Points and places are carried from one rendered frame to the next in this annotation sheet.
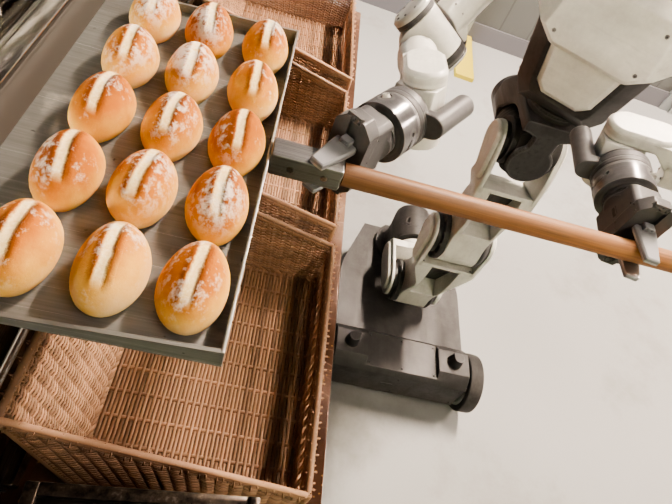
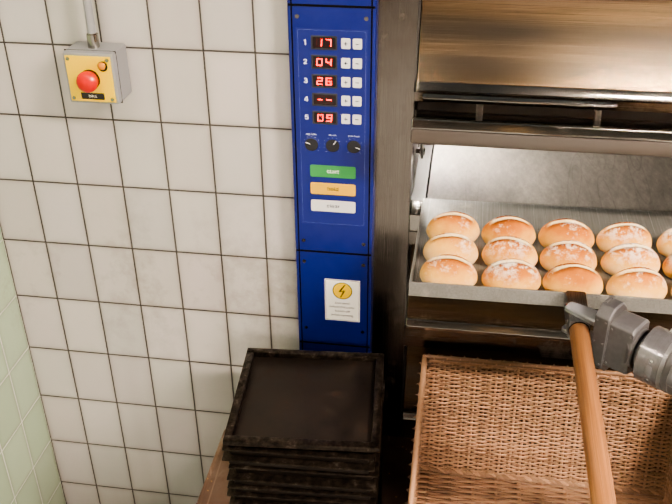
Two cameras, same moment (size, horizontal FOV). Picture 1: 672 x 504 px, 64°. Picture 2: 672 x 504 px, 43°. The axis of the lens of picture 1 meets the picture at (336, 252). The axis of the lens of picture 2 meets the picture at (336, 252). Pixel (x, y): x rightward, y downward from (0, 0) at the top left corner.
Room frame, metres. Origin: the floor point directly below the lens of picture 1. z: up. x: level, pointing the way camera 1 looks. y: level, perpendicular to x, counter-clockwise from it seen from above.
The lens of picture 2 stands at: (0.60, -1.12, 2.01)
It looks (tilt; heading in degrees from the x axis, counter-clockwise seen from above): 31 degrees down; 114
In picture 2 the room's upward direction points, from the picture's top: straight up
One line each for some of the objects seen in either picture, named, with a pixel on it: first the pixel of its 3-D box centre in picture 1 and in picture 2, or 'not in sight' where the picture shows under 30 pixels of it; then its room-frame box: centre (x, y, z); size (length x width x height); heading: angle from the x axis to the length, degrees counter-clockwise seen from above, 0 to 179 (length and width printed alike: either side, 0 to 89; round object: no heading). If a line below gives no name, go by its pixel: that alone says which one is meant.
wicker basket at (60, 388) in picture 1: (205, 329); (549, 491); (0.49, 0.16, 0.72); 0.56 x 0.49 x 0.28; 15
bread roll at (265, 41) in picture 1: (266, 43); not in sight; (0.68, 0.21, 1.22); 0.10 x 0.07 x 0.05; 18
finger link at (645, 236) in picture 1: (649, 243); not in sight; (0.61, -0.38, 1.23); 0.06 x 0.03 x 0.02; 7
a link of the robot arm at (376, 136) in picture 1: (367, 137); (636, 346); (0.59, 0.03, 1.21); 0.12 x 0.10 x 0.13; 160
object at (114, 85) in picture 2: not in sight; (97, 72); (-0.45, 0.14, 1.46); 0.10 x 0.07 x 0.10; 15
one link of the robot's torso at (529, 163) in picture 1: (527, 117); not in sight; (1.20, -0.28, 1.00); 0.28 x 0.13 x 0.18; 14
